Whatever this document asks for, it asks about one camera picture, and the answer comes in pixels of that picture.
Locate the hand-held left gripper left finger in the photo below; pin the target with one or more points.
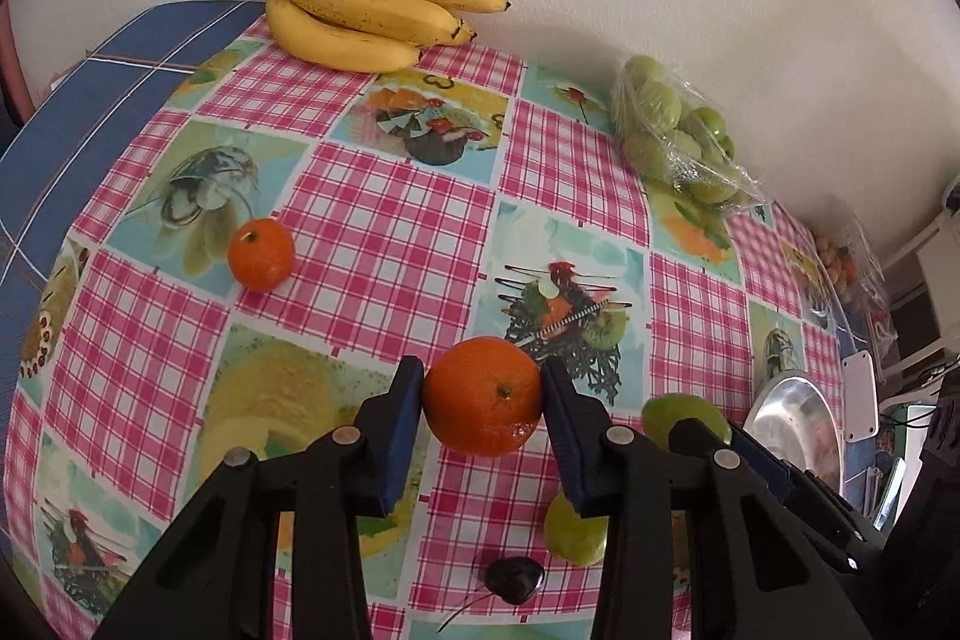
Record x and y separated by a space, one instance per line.
401 430

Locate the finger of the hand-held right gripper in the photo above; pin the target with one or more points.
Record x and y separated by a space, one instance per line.
761 460

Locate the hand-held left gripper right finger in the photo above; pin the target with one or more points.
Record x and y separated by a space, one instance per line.
566 437

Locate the large round steel plate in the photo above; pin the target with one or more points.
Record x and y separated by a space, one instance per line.
787 415

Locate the large orange tangerine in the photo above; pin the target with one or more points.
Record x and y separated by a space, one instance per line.
480 396

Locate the round green jujube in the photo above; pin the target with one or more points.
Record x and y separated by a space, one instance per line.
675 411

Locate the dark purple plum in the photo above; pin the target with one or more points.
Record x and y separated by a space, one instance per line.
512 578

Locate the small orange tangerine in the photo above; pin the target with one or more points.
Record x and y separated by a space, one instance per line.
260 254

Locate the white plastic box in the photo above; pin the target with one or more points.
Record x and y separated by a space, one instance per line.
859 396

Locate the clear plastic clamshell box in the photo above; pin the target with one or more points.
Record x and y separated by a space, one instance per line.
870 302

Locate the pile of brown longans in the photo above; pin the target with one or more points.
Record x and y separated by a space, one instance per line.
836 265

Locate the pink checkered printed tablecloth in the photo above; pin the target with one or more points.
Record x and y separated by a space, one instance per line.
375 212

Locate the white chair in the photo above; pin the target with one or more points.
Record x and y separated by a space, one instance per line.
922 242

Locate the clear wrapped plastic tray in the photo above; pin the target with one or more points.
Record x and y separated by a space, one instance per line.
739 186

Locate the pack of green jujubes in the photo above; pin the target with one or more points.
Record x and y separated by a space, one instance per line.
652 96

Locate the pink chair back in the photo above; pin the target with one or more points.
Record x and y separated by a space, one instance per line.
11 78

